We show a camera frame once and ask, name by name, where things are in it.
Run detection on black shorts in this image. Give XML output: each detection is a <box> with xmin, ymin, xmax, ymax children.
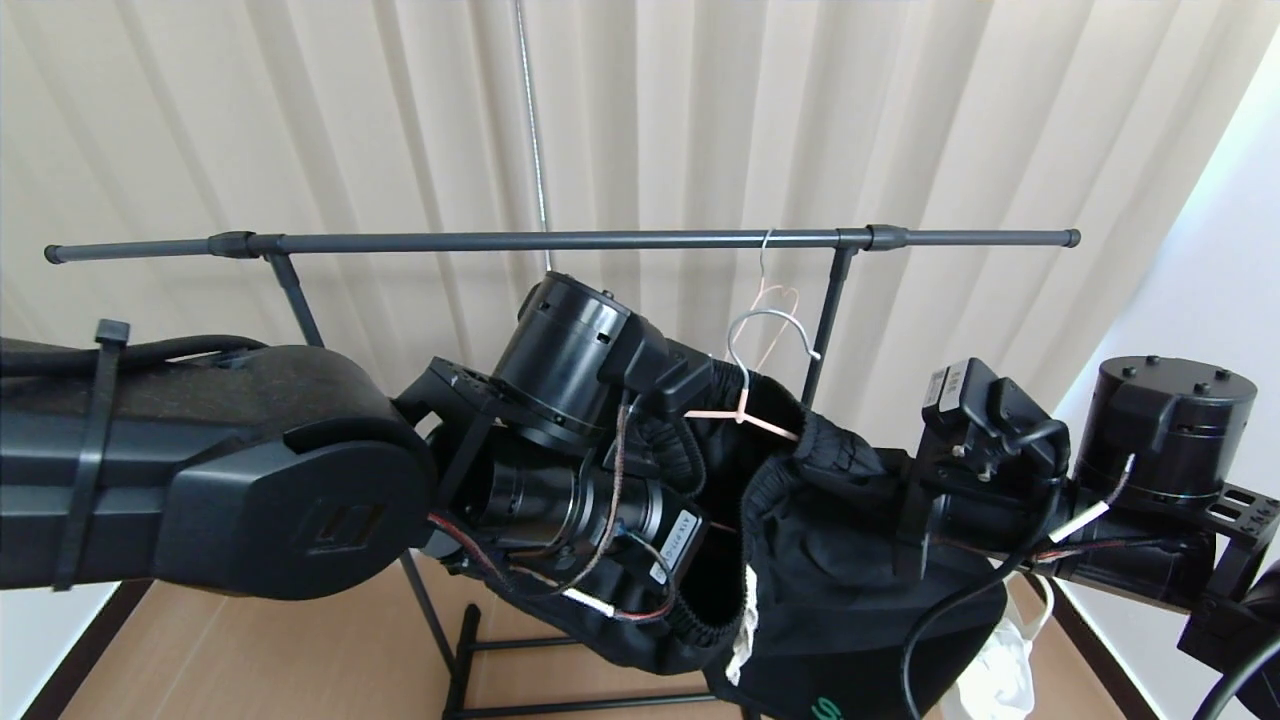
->
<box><xmin>500</xmin><ymin>360</ymin><xmax>1011</xmax><ymax>720</ymax></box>

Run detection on white garment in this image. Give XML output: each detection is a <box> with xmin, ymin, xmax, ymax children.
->
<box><xmin>940</xmin><ymin>605</ymin><xmax>1039</xmax><ymax>720</ymax></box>

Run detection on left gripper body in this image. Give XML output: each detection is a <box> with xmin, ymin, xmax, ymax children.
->
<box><xmin>463</xmin><ymin>452</ymin><xmax>708</xmax><ymax>613</ymax></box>

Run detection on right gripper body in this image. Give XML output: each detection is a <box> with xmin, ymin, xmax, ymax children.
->
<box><xmin>895</xmin><ymin>448</ymin><xmax>1218</xmax><ymax>603</ymax></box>

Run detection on pink clothes hanger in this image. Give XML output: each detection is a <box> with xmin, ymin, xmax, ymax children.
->
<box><xmin>685</xmin><ymin>308</ymin><xmax>823</xmax><ymax>443</ymax></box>
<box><xmin>752</xmin><ymin>230</ymin><xmax>803</xmax><ymax>373</ymax></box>

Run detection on beige curtain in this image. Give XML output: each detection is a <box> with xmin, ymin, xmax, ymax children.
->
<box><xmin>0</xmin><ymin>0</ymin><xmax>1280</xmax><ymax>461</ymax></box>

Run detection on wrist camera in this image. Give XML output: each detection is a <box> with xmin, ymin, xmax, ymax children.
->
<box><xmin>920</xmin><ymin>358</ymin><xmax>1071</xmax><ymax>476</ymax></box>
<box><xmin>600</xmin><ymin>318</ymin><xmax>717</xmax><ymax>421</ymax></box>

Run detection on black clothes rack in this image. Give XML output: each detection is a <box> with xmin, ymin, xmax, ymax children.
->
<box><xmin>45</xmin><ymin>225</ymin><xmax>1082</xmax><ymax>720</ymax></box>

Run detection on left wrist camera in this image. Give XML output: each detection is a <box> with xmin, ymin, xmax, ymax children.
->
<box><xmin>600</xmin><ymin>318</ymin><xmax>717</xmax><ymax>421</ymax></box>

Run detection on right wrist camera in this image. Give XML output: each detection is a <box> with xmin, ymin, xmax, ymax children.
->
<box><xmin>920</xmin><ymin>358</ymin><xmax>1071</xmax><ymax>476</ymax></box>

